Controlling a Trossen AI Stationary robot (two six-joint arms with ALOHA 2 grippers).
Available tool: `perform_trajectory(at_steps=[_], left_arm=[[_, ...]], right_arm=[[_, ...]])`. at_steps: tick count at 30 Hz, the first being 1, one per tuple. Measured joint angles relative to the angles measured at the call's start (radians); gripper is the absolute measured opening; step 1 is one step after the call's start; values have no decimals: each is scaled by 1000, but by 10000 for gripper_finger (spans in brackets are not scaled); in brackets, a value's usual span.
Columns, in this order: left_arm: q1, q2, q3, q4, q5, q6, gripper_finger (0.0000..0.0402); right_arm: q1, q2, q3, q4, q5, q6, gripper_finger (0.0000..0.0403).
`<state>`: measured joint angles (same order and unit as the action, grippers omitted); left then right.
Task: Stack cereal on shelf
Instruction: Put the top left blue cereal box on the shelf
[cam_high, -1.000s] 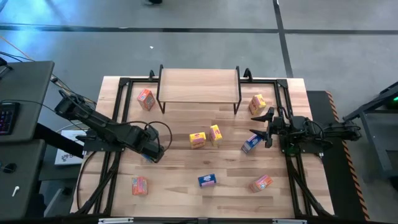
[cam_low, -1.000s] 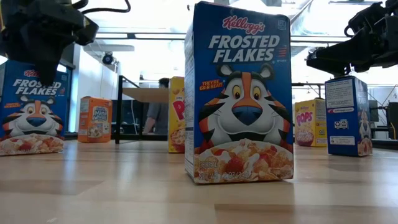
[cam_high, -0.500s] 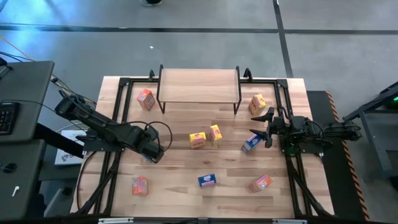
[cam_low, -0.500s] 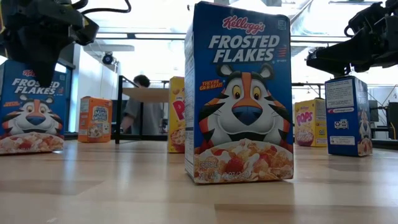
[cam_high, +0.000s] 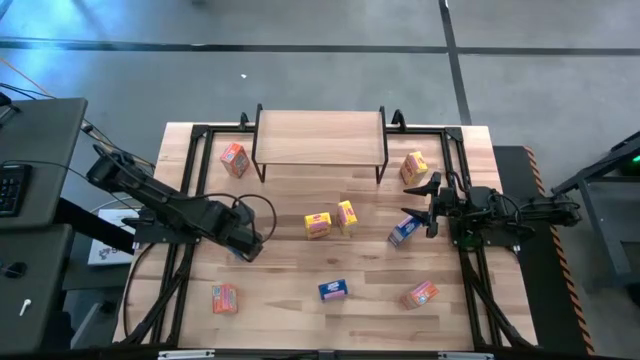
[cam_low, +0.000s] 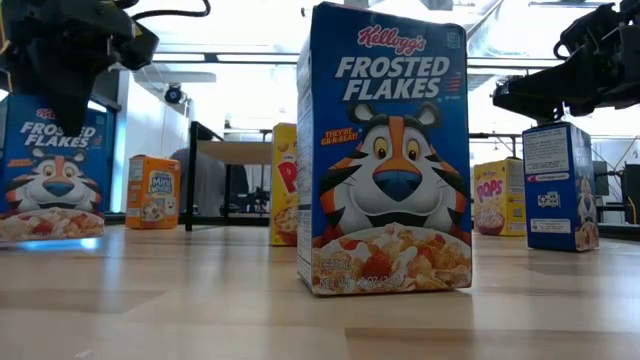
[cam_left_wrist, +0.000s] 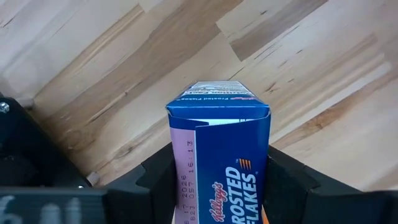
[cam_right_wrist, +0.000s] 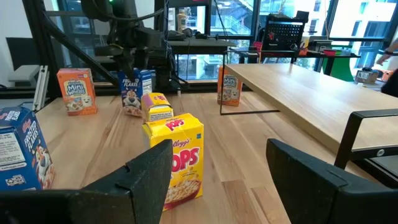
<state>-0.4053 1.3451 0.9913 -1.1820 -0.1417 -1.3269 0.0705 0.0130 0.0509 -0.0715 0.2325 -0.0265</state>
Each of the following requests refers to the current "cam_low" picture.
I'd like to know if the wooden shelf with black legs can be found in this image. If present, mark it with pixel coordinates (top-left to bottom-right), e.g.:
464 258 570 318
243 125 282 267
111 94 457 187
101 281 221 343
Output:
183 120 300 232

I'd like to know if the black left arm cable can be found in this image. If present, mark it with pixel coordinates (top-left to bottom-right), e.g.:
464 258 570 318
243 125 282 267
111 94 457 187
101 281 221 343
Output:
130 0 212 21

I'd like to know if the yellow Corn Pops cereal box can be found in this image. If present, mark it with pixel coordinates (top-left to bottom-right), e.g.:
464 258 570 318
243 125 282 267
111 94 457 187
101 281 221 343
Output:
472 157 529 237
269 122 300 247

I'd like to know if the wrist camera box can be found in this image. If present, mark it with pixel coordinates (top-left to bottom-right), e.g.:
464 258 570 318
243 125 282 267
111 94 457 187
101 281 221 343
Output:
118 20 161 71
618 23 640 71

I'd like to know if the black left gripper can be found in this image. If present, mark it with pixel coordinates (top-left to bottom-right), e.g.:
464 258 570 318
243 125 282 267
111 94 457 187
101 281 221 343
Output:
9 0 135 137

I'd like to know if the black dome camera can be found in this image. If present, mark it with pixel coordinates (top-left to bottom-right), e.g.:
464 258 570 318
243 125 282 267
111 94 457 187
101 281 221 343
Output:
163 83 184 105

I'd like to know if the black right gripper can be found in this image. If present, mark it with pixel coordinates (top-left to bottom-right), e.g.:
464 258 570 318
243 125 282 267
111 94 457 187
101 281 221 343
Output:
492 0 640 125

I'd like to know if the orange Mini-Wheats cereal box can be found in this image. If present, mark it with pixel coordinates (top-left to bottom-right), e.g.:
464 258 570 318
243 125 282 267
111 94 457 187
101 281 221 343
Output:
124 154 182 231

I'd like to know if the blue Frosted Flakes cereal box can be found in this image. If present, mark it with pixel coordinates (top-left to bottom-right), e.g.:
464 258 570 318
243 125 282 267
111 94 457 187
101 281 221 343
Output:
296 1 474 297
0 92 112 245
521 121 600 252

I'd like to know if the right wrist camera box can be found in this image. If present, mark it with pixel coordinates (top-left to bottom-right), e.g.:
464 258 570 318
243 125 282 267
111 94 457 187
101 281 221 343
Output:
618 23 640 71

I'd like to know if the person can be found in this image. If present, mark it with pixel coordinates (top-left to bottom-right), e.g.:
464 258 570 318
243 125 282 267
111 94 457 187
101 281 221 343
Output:
169 147 251 219

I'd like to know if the black equipment box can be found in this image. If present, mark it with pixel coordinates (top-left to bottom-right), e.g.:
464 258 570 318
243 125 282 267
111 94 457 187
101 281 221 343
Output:
622 163 640 225

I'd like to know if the black computer monitor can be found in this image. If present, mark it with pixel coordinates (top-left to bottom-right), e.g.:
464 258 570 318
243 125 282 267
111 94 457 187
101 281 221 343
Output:
592 159 610 197

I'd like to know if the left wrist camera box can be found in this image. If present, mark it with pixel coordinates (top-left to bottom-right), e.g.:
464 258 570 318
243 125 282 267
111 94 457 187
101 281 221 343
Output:
118 20 161 71

